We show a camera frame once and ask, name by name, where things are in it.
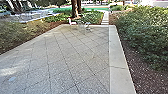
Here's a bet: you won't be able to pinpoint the grey metal outdoor chair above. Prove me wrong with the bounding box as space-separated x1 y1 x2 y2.
76 19 92 34

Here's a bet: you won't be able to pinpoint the brown tree trunk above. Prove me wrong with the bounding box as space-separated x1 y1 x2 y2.
70 0 83 20

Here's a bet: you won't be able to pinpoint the green hedge shrubs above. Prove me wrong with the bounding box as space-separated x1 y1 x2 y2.
114 4 168 72

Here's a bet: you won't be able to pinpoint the white outdoor chair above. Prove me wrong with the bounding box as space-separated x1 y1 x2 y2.
67 17 79 28

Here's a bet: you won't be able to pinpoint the low planted shrub bed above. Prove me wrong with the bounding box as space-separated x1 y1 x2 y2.
0 9 105 55

